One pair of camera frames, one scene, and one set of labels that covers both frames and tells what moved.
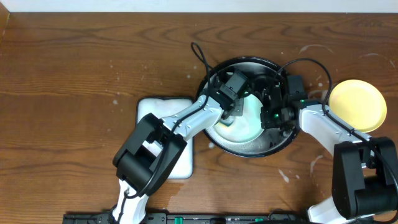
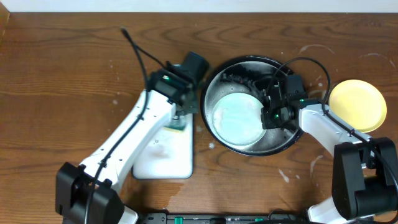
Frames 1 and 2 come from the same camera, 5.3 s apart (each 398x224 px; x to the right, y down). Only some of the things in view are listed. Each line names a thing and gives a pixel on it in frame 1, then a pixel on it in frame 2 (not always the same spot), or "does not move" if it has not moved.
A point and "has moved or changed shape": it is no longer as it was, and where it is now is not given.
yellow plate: (359, 104) does not move
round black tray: (237, 85) does not move
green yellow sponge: (228, 121) has moved or changed shape
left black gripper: (234, 109) to (189, 106)
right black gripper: (266, 121) does not move
